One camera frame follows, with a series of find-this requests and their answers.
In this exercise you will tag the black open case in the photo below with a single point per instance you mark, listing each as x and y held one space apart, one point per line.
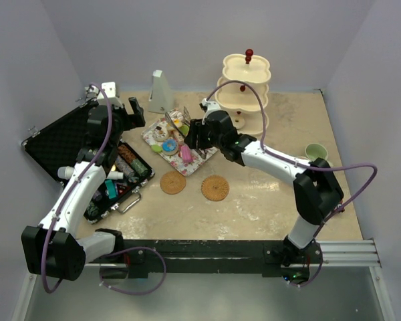
62 143

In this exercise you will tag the blue glazed donut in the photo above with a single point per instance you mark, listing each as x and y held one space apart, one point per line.
170 147

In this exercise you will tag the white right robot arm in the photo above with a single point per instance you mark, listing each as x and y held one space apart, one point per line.
316 189

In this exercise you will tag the woven coaster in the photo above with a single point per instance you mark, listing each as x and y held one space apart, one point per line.
172 182
215 188

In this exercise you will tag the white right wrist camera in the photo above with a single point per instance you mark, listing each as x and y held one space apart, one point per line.
209 107

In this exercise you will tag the green macaron left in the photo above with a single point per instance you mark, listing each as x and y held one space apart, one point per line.
157 148

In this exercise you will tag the metal tongs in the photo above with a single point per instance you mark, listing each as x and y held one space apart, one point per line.
186 123

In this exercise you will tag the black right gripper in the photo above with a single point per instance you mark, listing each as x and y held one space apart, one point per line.
197 128

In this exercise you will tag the green cup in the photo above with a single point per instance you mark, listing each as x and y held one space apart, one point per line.
316 150

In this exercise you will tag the orange poker chip stack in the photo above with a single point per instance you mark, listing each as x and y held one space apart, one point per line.
126 154

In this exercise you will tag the floral serving tray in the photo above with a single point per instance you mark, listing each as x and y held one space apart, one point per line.
200 157

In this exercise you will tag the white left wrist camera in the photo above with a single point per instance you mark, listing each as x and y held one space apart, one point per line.
112 92

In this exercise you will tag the green poker chip stack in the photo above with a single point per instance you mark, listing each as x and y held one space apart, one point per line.
139 167

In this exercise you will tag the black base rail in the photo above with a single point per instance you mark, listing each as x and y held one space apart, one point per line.
269 258

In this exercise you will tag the white small bottle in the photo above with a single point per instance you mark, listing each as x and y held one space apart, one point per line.
115 175

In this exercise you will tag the grey metronome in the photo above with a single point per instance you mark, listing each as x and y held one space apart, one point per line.
161 98

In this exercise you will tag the cream three-tier dessert stand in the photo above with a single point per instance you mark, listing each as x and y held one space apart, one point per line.
243 89

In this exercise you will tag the left woven coaster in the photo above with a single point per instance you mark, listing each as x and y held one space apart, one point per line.
172 182

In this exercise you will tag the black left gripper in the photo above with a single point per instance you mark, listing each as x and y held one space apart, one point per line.
138 119

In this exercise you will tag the cream cake slice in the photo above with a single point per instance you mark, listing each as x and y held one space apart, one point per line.
178 137

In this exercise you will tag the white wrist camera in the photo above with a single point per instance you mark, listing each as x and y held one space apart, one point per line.
209 107
112 92

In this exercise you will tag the right woven coaster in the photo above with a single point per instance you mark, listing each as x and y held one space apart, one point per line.
215 188

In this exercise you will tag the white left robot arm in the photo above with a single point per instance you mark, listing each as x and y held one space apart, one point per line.
51 247

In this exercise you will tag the pink cake slice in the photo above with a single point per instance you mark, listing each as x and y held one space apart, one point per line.
186 154

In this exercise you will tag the white striped donut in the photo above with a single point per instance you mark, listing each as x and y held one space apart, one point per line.
176 115

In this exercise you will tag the cream plain donut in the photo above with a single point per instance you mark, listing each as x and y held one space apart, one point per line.
238 122

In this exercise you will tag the yellow glazed donut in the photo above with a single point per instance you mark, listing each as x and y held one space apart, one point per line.
176 123

